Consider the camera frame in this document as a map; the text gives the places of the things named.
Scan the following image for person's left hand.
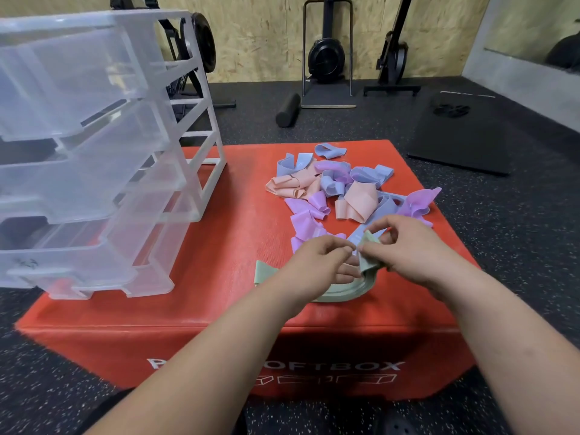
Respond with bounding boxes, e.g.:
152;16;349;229
277;235;363;309

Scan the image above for person's right hand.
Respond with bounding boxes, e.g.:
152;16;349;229
358;214;473;300

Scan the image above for stack of green bands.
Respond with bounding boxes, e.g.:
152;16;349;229
253;230;386;304

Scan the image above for pile of mixed resistance bands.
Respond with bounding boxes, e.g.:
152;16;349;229
265;142;443;255

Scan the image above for translucent plastic drawer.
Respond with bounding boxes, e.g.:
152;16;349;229
124;221;191;298
0;99;187;225
0;181;200;300
0;27;153;142

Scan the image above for clear plastic drawer unit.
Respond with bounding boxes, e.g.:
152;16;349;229
0;9;227;222

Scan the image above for person's right forearm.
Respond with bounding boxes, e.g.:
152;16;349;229
434;266;580;435

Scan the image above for person's left forearm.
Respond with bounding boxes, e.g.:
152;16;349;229
86;275;314;435

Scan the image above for red soft plyo box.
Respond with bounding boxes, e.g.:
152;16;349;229
16;140;481;402

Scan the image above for black exercise mat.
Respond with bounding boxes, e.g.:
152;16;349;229
407;91;513;176

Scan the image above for black foam roller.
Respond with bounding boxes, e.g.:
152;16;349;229
275;92;302;128

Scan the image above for black perforated clog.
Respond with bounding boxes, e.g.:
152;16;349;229
378;410;417;435

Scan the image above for black upright rowing machine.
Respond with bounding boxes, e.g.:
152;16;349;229
363;0;422;97

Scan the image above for black ski machine with stand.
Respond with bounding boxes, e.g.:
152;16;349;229
300;0;358;109

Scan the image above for black straps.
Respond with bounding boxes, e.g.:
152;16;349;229
431;103;471;118

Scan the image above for wall mirror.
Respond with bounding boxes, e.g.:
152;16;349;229
483;0;580;71

